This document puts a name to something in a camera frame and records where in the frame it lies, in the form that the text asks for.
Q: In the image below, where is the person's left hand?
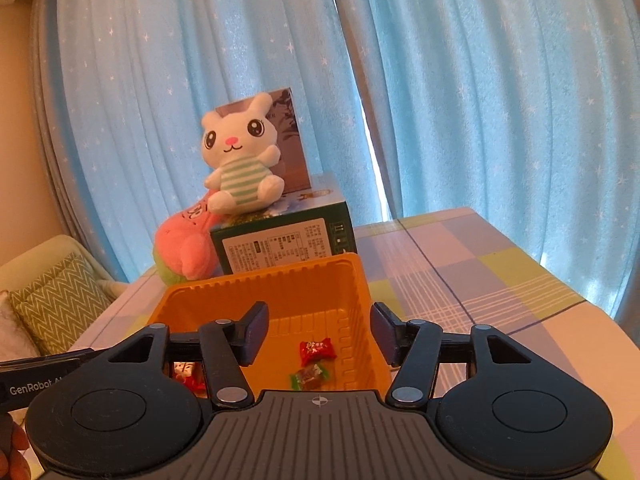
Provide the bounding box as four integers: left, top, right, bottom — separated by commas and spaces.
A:
0, 422, 32, 480

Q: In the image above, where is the white cushion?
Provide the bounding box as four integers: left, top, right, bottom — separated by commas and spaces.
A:
0, 290, 40, 362

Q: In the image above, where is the red white wrapped candy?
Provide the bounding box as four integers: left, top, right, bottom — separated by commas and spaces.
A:
171, 362, 207, 398

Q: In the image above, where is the green zigzag cushion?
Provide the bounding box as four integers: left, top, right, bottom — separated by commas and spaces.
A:
9, 256, 112, 356

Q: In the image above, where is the checkered tablecloth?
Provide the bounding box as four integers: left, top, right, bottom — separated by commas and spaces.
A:
77, 208, 639, 479

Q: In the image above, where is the green wrapped candy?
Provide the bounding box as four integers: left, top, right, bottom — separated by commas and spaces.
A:
290, 363, 330, 391

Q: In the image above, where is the orange plastic tray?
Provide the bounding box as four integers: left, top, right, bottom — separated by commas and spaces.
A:
149, 252, 390, 394

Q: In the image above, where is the pink starfish plush toy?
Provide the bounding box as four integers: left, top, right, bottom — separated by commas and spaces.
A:
153, 191, 221, 286

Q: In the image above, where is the light green sofa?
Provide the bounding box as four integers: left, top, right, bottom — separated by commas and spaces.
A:
1, 235, 129, 301

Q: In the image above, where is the green tea box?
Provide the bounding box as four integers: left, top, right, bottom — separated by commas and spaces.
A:
210, 174, 357, 274

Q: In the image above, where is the brown picture card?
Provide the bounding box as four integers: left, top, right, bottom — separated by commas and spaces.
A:
214, 86, 314, 194

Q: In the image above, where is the white rabbit plush toy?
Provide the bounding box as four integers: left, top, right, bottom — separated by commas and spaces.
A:
202, 92, 284, 216

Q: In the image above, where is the right blue star curtain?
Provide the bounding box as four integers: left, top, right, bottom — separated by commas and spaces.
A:
334, 0, 639, 319

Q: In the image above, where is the blue star curtain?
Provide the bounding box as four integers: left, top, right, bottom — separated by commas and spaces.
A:
30, 0, 390, 281
334, 0, 639, 319

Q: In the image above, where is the left blue star curtain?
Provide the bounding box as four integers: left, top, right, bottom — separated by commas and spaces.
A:
30, 0, 390, 281

